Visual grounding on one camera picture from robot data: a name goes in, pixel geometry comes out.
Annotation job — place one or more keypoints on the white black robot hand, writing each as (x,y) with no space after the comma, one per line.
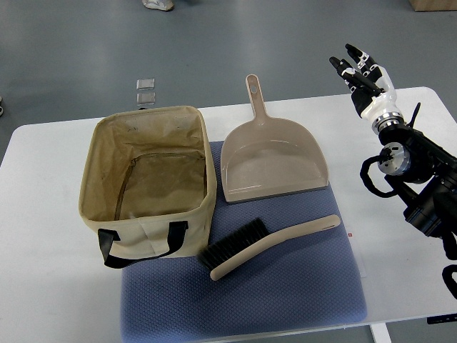
(372,91)

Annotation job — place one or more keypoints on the pink hand broom black bristles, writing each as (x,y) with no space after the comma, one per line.
(252,239)

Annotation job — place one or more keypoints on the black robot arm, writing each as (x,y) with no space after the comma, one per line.
(420,172)

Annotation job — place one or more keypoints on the beige fabric storage bag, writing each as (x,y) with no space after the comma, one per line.
(149,185)

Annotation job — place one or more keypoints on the cardboard box corner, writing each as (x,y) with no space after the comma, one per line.
(433,5)

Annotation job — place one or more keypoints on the pink plastic dustpan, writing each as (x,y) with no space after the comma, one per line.
(269,157)

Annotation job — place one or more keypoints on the blue textured mat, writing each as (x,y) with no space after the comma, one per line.
(307,282)

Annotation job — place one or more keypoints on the white shoe on floor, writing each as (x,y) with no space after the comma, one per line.
(165,5)

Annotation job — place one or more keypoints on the upper clear floor tile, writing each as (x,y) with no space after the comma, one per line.
(145,84)

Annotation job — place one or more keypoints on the black table control panel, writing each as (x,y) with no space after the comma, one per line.
(442,319)

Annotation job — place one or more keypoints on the white table leg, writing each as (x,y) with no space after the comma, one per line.
(380,334)

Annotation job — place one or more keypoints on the grey shoe at left edge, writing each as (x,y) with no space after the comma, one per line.
(1,108)

